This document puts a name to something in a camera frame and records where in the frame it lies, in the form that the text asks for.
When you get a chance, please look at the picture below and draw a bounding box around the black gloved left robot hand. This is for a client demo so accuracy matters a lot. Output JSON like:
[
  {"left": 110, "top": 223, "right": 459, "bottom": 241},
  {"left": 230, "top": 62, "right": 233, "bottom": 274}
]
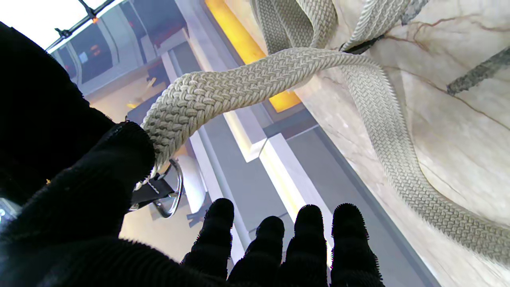
[{"left": 0, "top": 122, "right": 385, "bottom": 287}]

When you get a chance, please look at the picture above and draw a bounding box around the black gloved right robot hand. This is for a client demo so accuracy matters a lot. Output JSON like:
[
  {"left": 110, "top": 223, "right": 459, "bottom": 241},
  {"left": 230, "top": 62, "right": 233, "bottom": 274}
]
[{"left": 0, "top": 22, "right": 117, "bottom": 204}]

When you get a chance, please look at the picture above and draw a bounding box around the tan braided belt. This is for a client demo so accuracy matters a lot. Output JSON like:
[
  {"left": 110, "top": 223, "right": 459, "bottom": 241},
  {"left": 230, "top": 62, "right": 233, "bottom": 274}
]
[{"left": 129, "top": 48, "right": 510, "bottom": 265}]

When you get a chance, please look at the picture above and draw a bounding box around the black backdrop stand rod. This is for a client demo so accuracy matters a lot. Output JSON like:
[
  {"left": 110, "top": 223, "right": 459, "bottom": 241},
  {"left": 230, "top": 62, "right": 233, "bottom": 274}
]
[{"left": 44, "top": 0, "right": 116, "bottom": 52}]

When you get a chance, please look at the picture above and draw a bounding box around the printed kitchen scene backdrop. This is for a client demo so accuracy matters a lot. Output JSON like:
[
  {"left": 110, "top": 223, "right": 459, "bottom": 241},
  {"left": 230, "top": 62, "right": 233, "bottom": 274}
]
[{"left": 46, "top": 0, "right": 439, "bottom": 287}]

